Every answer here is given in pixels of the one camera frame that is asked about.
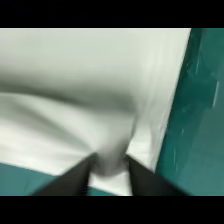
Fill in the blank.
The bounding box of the pale grey shirt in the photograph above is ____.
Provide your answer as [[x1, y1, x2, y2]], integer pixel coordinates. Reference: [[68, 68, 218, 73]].
[[0, 28, 193, 197]]

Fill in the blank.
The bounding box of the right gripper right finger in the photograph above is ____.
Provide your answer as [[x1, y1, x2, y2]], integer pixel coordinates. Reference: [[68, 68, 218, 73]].
[[125, 155, 188, 197]]

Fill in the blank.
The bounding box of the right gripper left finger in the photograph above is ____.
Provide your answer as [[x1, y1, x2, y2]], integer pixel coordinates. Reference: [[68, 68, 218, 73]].
[[31, 153, 100, 197]]

